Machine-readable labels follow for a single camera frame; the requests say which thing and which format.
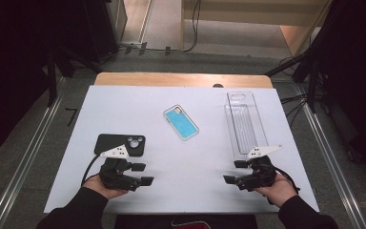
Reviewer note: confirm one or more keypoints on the wooden table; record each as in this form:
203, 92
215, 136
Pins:
171, 79

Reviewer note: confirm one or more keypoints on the person's right hand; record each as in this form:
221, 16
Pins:
279, 192

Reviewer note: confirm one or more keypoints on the black curtain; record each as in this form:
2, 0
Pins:
359, 79
9, 63

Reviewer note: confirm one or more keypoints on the black metal stand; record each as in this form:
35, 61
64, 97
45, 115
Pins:
51, 79
313, 82

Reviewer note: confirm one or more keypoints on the light wooden furniture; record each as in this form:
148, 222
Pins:
251, 12

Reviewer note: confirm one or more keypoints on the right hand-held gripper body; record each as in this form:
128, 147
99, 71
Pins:
262, 175

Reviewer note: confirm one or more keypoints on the white board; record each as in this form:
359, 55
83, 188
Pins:
187, 165

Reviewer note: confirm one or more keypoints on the dark cabinet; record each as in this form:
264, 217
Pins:
101, 28

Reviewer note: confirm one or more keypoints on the person's left hand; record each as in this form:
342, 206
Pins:
97, 186

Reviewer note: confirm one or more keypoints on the aluminium floor rail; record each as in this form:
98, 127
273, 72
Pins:
330, 162
28, 159

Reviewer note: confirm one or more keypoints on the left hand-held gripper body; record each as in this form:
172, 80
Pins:
114, 178

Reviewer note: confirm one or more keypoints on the clear plastic rack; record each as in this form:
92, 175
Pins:
244, 127

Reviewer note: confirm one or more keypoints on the black phone case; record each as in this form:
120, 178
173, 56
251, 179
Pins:
108, 143

